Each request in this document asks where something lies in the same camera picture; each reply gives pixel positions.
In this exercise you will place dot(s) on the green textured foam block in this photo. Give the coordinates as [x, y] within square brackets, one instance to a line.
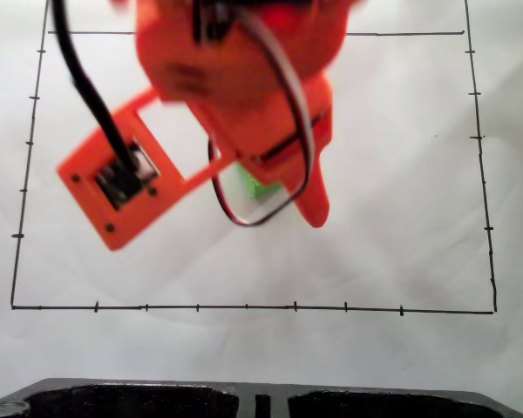
[257, 188]

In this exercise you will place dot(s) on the white paper sheet, drawn rectangle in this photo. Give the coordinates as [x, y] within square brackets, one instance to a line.
[157, 278]

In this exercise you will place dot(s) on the orange camera mount plate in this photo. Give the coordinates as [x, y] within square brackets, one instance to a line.
[91, 209]

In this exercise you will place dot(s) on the black metal stand frame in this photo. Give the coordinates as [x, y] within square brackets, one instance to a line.
[244, 391]

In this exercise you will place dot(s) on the black camera module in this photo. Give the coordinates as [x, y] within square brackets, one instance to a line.
[122, 187]

